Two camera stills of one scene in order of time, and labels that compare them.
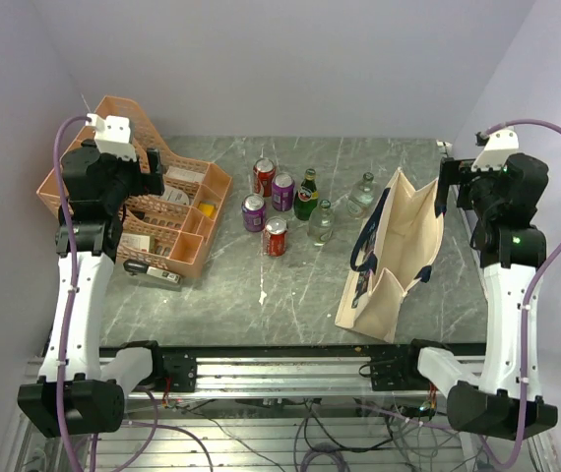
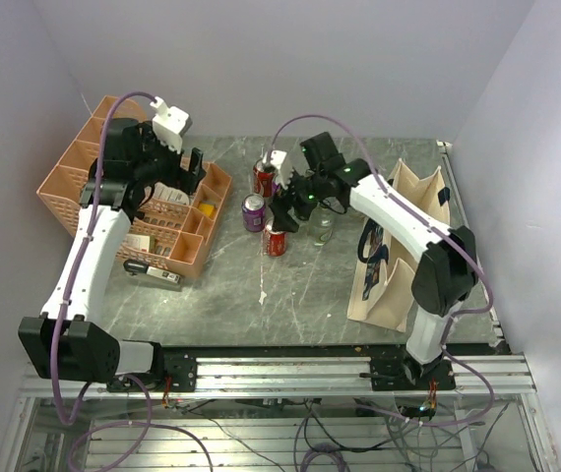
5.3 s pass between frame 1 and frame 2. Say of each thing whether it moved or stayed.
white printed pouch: stayed
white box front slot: stayed
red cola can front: stayed
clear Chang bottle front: stayed
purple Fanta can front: stayed
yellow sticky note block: stayed
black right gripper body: moved
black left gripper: moved
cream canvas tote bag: moved
